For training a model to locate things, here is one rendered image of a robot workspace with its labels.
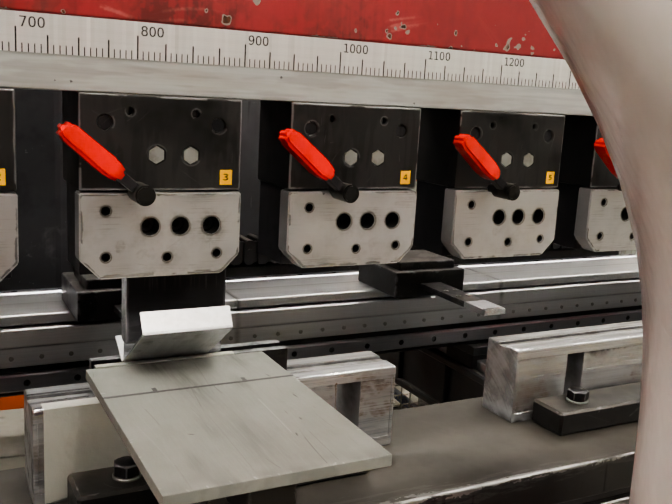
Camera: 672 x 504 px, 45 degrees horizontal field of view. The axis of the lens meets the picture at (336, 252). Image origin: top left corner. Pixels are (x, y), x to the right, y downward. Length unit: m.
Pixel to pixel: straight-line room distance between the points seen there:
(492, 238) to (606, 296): 0.59
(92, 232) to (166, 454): 0.22
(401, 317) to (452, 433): 0.29
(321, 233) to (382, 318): 0.42
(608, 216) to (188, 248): 0.53
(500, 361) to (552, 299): 0.38
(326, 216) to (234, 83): 0.16
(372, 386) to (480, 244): 0.20
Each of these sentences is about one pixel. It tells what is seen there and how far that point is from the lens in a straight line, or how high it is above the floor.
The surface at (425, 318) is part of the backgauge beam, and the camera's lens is 1.27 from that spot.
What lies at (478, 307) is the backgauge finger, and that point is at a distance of 1.08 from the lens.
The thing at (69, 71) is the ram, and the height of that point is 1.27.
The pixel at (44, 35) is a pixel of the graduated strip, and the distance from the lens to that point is 0.74.
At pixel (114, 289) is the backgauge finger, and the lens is 1.02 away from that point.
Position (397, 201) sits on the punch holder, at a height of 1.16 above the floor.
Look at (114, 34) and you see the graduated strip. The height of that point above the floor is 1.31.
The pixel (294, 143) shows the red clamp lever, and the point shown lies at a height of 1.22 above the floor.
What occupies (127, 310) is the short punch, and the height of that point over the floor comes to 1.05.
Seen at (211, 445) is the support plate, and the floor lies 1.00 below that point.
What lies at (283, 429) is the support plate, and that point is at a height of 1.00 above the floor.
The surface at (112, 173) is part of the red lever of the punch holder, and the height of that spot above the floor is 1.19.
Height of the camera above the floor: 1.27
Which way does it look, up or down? 11 degrees down
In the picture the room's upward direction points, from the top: 3 degrees clockwise
